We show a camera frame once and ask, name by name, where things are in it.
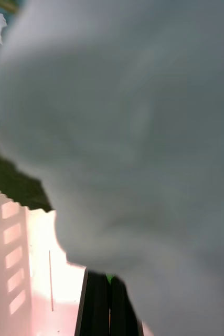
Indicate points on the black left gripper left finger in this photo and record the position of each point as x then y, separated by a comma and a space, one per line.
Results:
94, 307

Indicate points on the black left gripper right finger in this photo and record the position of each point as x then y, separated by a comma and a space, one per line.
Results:
123, 312

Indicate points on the pale blue flower green stem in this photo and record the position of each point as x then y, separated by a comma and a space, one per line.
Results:
130, 131

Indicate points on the shallow white box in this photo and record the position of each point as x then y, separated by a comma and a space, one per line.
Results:
14, 262

